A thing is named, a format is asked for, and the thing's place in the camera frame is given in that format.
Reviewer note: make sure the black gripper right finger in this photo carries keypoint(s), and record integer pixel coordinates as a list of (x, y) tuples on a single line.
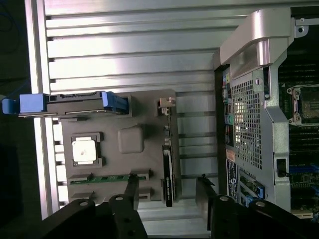
[(236, 221)]

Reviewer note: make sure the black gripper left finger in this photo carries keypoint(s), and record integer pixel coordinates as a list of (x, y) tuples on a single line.
[(124, 219)]

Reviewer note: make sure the green RAM stick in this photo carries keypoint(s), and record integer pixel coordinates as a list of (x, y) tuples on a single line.
[(107, 178)]

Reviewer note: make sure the grey plastic parts rack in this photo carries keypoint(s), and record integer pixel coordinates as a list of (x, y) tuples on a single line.
[(112, 161)]

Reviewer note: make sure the silver CPU chip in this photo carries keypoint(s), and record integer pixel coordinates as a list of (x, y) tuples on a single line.
[(83, 152)]

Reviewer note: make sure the open black PC case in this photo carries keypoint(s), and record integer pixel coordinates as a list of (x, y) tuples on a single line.
[(249, 124)]

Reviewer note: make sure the green motherboard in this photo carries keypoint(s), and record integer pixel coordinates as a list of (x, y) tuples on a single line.
[(304, 149)]

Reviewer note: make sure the hard disk in blue carrier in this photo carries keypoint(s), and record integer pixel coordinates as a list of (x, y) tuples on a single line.
[(74, 105)]

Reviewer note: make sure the CPU socket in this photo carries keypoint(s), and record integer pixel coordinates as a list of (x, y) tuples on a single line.
[(306, 107)]

